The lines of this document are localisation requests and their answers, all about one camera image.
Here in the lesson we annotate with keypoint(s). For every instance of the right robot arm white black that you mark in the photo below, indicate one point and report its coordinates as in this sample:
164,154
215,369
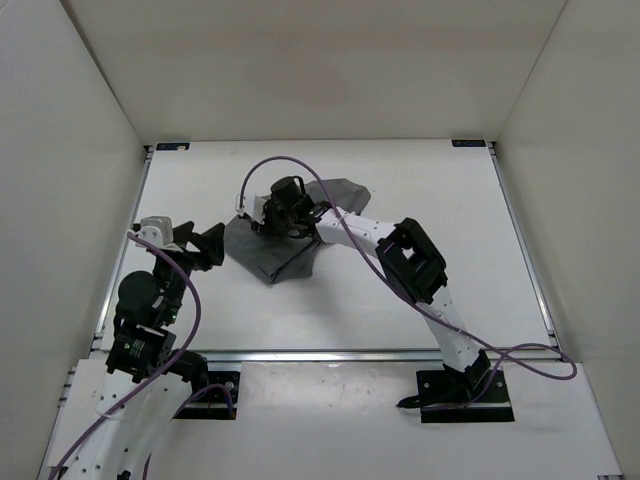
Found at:
411,264

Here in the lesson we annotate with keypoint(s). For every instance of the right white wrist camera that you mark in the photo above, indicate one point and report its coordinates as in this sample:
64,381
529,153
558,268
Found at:
251,206

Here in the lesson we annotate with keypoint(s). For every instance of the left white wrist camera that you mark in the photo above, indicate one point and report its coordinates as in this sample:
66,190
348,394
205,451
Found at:
156,231

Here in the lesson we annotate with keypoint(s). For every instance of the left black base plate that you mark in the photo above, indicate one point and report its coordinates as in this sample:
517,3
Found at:
217,398

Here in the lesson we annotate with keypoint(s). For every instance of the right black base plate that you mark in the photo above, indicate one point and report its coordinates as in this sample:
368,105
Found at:
439,399

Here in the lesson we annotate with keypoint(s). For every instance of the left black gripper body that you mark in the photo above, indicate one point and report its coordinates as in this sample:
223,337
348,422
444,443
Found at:
175,299

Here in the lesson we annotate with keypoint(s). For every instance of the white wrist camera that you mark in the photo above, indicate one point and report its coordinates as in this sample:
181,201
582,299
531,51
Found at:
251,206
156,231

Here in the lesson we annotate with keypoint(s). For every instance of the right blue corner label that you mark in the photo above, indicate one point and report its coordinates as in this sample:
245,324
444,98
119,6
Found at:
468,143

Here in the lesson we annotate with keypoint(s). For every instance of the blue corner label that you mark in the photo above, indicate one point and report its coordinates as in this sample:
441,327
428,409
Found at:
172,146
468,143

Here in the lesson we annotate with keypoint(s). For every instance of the left blue corner label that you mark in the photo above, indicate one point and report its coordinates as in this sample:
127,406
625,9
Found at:
172,146

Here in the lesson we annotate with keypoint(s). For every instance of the aluminium front rail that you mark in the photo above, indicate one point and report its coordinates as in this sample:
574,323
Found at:
323,356

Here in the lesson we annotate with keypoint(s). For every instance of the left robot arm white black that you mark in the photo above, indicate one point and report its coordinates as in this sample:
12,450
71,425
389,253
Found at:
151,373

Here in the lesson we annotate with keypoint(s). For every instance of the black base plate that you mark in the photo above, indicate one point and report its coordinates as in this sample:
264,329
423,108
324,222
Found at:
217,398
439,399

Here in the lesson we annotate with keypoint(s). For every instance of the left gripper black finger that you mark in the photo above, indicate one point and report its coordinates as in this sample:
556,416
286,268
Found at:
210,245
185,235

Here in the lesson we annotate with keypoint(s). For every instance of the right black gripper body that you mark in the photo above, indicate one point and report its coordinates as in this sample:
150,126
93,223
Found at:
277,220

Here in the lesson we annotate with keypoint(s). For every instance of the grey pleated skirt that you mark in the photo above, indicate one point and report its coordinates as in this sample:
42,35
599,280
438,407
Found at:
274,260

